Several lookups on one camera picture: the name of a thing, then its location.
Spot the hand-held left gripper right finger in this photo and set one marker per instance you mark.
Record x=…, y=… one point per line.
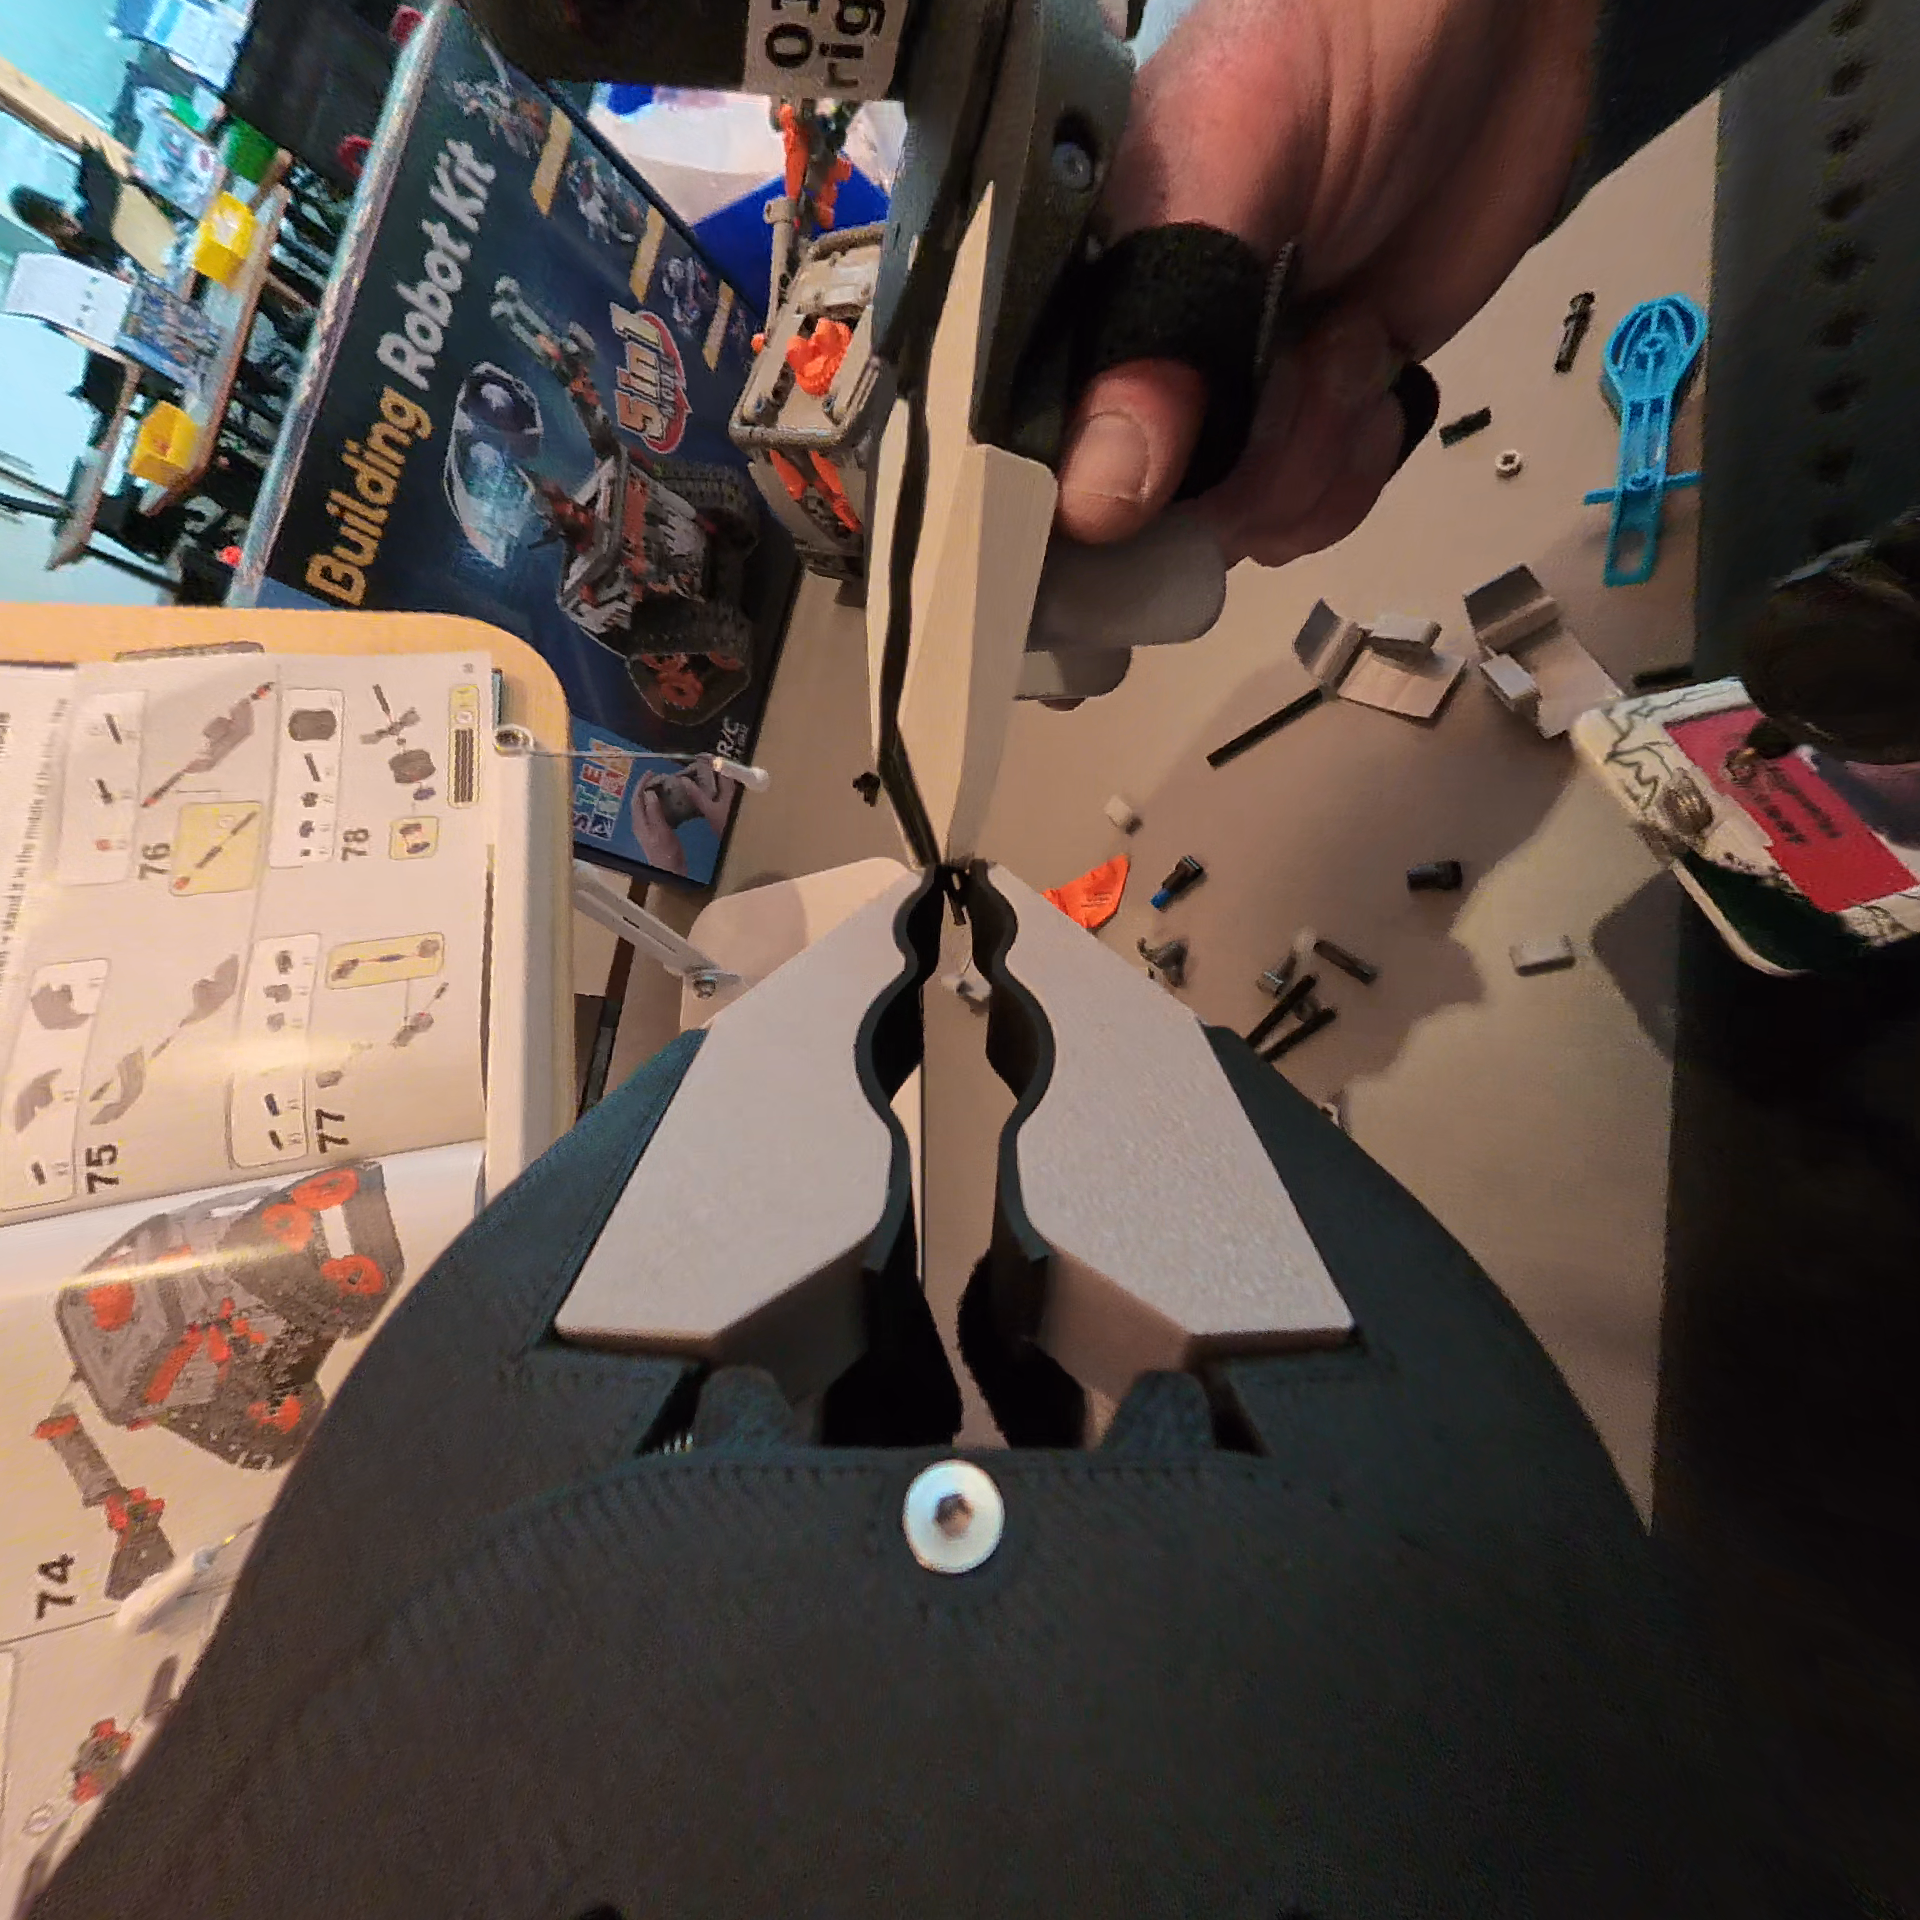
x=1170, y=1187

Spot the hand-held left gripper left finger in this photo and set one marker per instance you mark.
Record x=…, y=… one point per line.
x=736, y=1187

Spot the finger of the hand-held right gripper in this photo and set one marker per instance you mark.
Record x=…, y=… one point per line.
x=884, y=598
x=969, y=632

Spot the short black pin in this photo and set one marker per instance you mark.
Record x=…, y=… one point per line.
x=954, y=896

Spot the small white connector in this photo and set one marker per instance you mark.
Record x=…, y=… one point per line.
x=970, y=983

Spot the grey curved panel assembly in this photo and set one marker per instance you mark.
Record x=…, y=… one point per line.
x=1569, y=675
x=1396, y=683

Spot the person's right forearm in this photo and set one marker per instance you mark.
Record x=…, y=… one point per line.
x=1678, y=61

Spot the person's right hand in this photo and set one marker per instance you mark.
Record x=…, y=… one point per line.
x=1350, y=150

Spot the grey orange tracked toy robot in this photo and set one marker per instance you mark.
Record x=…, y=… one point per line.
x=794, y=418

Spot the dark grey connector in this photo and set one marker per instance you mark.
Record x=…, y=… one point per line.
x=1163, y=961

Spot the small grey cube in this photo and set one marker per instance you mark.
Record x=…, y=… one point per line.
x=1288, y=961

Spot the black bush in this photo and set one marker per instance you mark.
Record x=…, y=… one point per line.
x=1433, y=876
x=1347, y=961

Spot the orange ribbed panel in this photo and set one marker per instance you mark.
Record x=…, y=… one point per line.
x=1092, y=896

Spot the black pin with blue tip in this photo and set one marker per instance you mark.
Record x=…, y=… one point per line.
x=1182, y=879

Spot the long black axle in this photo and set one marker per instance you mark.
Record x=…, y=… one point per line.
x=1269, y=729

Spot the dark blue robot kit box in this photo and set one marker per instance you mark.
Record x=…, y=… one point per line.
x=452, y=522

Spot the robot instruction booklet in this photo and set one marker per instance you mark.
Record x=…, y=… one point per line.
x=226, y=973

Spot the teal separator tool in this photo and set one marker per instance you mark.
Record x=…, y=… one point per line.
x=1635, y=518

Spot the person's dark clothing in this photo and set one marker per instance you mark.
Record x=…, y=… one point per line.
x=1801, y=1350

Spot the printed badge holder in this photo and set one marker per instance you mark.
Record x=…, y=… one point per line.
x=1771, y=840

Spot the yellow storage bin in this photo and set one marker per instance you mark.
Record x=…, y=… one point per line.
x=226, y=240
x=165, y=441

